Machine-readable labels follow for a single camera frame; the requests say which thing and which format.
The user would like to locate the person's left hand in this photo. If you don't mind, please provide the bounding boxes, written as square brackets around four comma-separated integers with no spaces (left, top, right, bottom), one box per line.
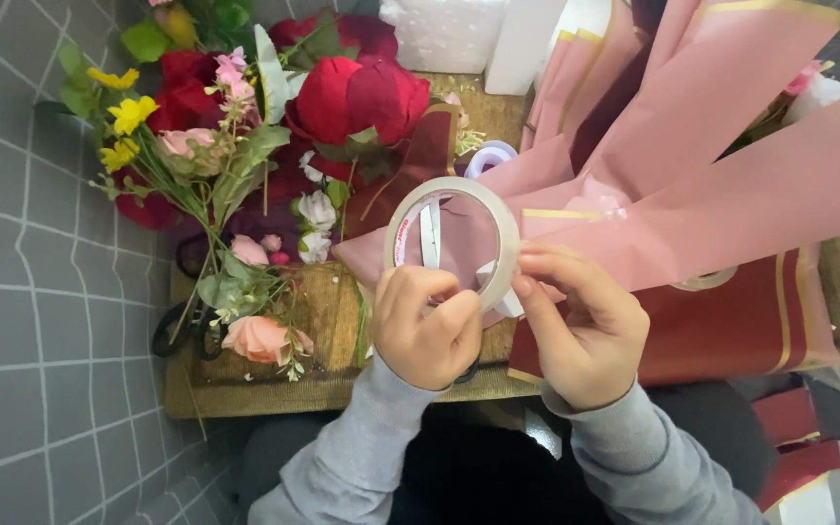
[370,264,484,391]

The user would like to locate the person's right hand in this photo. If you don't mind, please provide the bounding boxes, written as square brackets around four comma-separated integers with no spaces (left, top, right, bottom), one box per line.
[511,243,650,411]

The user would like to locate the clear adhesive tape roll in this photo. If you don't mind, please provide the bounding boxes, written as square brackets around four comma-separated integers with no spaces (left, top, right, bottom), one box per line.
[383,176,522,316]

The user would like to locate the brown burlap table cover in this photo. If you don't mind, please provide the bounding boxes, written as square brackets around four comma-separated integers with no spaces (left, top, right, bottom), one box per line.
[163,71,840,420]

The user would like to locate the tape roll under paper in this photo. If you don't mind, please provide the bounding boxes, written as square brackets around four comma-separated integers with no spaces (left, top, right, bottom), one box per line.
[671,266,739,293]

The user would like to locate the person's black trousers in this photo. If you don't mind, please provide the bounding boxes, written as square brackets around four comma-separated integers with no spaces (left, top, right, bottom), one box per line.
[234,379,778,525]

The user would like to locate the peach rose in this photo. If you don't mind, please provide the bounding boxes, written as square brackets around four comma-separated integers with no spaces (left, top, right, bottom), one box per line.
[221,315,315,366]

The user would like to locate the white flower sprig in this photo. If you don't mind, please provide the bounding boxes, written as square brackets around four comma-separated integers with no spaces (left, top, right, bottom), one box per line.
[296,149,339,265]

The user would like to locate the small pink rose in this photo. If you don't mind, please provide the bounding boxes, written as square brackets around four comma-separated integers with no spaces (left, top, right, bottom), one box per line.
[230,233,271,267]

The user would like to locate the pink wrapped flower bouquet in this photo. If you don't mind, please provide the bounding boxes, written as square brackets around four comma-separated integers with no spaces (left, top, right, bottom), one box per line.
[332,0,840,293]

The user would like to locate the stack of dark red sheets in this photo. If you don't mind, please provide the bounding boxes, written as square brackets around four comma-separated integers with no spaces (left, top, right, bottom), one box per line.
[752,375,840,513]

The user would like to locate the black scissors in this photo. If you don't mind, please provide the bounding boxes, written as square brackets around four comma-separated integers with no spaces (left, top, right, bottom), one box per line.
[151,301,230,363]
[174,232,211,280]

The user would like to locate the large red peony flower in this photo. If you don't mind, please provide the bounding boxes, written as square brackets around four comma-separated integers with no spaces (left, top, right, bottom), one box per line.
[285,54,432,147]

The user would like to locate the white foam block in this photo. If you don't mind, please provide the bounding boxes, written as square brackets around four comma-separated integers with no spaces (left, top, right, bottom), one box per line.
[483,0,568,97]
[378,0,510,75]

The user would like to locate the pale pink rose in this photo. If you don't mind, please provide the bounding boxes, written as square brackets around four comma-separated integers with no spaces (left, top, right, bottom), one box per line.
[157,127,223,176]

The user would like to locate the pink blossom sprig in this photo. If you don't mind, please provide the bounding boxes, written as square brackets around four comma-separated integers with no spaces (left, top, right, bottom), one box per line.
[205,46,261,128]

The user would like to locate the red rose flower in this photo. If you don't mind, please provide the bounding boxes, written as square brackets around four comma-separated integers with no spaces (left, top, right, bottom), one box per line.
[146,50,226,134]

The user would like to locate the yellow flower sprig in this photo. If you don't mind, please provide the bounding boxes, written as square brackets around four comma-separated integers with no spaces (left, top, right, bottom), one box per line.
[87,67,160,175]

